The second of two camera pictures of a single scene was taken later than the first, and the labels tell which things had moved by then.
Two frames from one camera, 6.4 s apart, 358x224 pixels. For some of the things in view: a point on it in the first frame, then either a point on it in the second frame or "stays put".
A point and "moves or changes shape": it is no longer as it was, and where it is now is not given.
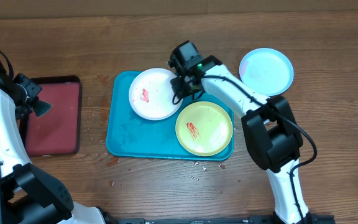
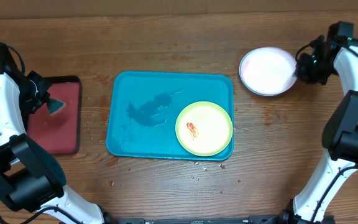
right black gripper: x=177 y=86 → x=317 y=78
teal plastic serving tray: x=130 y=136 stays put
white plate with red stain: x=150 y=94 → x=268 y=71
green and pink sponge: x=41 y=107 moves or changes shape
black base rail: x=313 y=219 stays put
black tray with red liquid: x=57 y=132 stays put
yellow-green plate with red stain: x=204 y=129 stays put
